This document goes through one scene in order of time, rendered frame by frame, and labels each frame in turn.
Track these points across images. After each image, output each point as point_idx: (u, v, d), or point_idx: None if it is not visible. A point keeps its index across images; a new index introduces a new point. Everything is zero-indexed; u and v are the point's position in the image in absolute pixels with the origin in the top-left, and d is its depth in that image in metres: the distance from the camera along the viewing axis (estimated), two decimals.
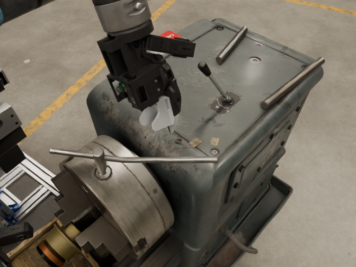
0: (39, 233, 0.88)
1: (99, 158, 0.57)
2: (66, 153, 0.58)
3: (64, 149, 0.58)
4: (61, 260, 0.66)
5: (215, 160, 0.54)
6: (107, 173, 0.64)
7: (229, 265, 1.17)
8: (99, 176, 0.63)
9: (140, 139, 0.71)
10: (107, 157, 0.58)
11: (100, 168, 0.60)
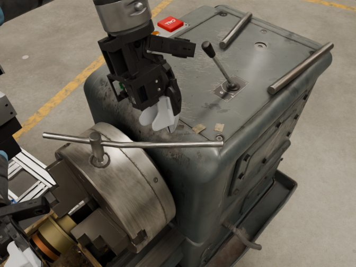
0: (34, 227, 0.84)
1: (96, 143, 0.53)
2: (60, 138, 0.54)
3: (59, 133, 0.54)
4: (55, 254, 0.63)
5: (221, 144, 0.50)
6: (105, 160, 0.60)
7: (232, 261, 1.13)
8: (97, 163, 0.59)
9: (140, 125, 0.67)
10: (104, 142, 0.54)
11: (97, 154, 0.56)
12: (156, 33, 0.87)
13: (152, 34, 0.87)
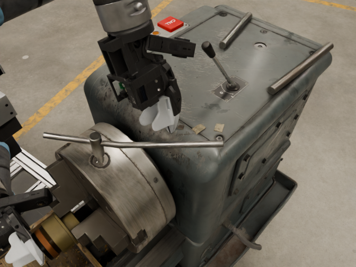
0: (34, 227, 0.85)
1: (96, 143, 0.53)
2: (61, 138, 0.54)
3: (59, 133, 0.54)
4: (56, 250, 0.62)
5: (221, 145, 0.50)
6: (105, 160, 0.60)
7: (232, 261, 1.13)
8: (97, 163, 0.59)
9: (140, 126, 0.67)
10: (104, 142, 0.54)
11: (97, 154, 0.56)
12: (156, 33, 0.87)
13: (152, 34, 0.87)
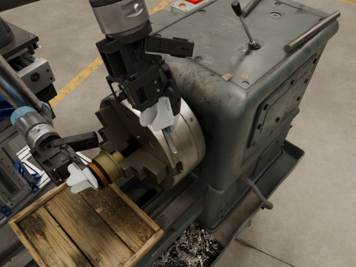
0: None
1: None
2: None
3: None
4: (106, 179, 0.73)
5: (171, 152, 0.49)
6: None
7: (246, 219, 1.24)
8: None
9: (175, 77, 0.78)
10: None
11: None
12: (183, 5, 0.98)
13: (179, 6, 0.98)
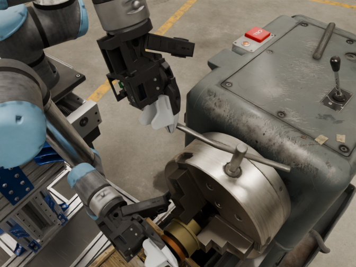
0: None
1: (239, 145, 0.57)
2: (272, 160, 0.56)
3: (275, 165, 0.55)
4: (184, 256, 0.65)
5: None
6: (227, 167, 0.63)
7: (300, 265, 1.15)
8: None
9: (257, 136, 0.69)
10: (231, 148, 0.57)
11: None
12: (247, 44, 0.89)
13: (243, 44, 0.89)
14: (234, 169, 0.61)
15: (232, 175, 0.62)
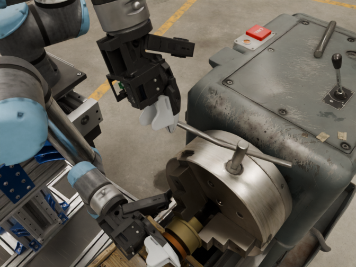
0: None
1: (240, 142, 0.57)
2: (274, 157, 0.56)
3: (277, 160, 0.56)
4: (185, 253, 0.65)
5: None
6: (229, 165, 0.63)
7: (301, 263, 1.15)
8: None
9: (258, 133, 0.69)
10: (233, 144, 0.57)
11: None
12: (248, 42, 0.89)
13: (244, 43, 0.89)
14: (236, 167, 0.61)
15: (234, 172, 0.62)
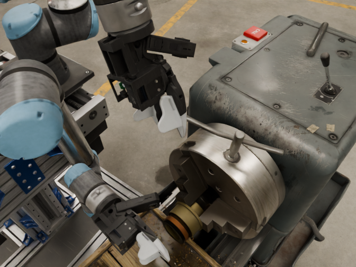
0: None
1: (237, 132, 0.63)
2: (267, 145, 0.63)
3: (270, 149, 0.62)
4: (187, 234, 0.71)
5: None
6: (227, 153, 0.69)
7: (296, 251, 1.22)
8: None
9: (254, 126, 0.76)
10: (231, 134, 0.63)
11: None
12: (245, 42, 0.96)
13: (242, 43, 0.95)
14: (233, 155, 0.67)
15: (232, 160, 0.68)
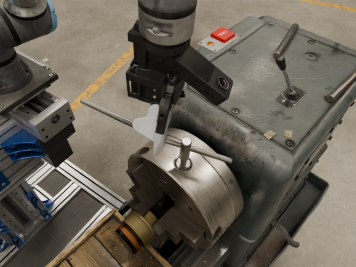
0: (99, 225, 0.91)
1: (185, 139, 0.60)
2: (216, 153, 0.60)
3: (218, 157, 0.59)
4: (139, 245, 0.68)
5: (84, 98, 0.60)
6: (178, 161, 0.66)
7: (271, 258, 1.19)
8: (186, 160, 0.66)
9: (211, 132, 0.73)
10: (178, 142, 0.61)
11: None
12: (211, 44, 0.93)
13: (207, 44, 0.93)
14: (184, 163, 0.65)
15: (183, 168, 0.65)
